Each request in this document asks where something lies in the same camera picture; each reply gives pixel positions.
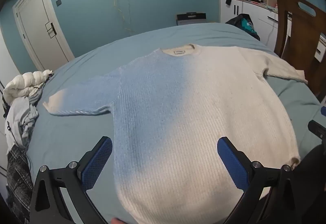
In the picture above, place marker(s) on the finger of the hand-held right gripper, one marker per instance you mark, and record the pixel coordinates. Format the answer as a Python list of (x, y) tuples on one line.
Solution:
[(323, 111), (317, 128)]

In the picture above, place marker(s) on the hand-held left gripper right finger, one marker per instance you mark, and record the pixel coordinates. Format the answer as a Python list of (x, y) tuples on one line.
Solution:
[(231, 160)]

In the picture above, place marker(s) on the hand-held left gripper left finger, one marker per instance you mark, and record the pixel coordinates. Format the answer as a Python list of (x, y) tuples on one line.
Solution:
[(98, 160)]

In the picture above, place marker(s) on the white and blue knit sweater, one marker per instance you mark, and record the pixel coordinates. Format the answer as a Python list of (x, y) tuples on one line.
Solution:
[(178, 112)]

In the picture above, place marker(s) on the person's left hand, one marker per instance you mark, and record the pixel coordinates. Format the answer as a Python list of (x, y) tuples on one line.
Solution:
[(119, 221)]

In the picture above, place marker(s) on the bed with blue sheet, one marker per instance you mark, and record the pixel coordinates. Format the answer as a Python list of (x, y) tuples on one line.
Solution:
[(76, 132)]

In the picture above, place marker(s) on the dark plaid cloth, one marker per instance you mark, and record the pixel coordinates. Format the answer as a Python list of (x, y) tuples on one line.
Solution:
[(19, 178)]

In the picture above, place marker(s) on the brown wooden chair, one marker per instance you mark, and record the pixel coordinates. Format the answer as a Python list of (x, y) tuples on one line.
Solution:
[(298, 28)]

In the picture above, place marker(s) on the grey garment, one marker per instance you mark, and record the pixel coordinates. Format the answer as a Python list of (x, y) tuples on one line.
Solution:
[(20, 117)]

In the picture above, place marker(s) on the white cabinet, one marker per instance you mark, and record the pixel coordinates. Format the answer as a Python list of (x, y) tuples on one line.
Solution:
[(254, 13)]

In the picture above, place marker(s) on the black and teal bag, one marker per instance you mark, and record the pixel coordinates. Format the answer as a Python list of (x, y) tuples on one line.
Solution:
[(242, 23)]

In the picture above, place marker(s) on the black box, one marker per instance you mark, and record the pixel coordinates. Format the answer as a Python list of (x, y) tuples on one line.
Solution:
[(191, 18)]

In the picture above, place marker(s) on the white door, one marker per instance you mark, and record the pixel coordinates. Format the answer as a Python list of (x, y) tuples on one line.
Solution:
[(38, 23)]

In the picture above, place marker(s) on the grey wall switch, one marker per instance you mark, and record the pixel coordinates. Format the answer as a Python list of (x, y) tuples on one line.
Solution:
[(58, 2)]

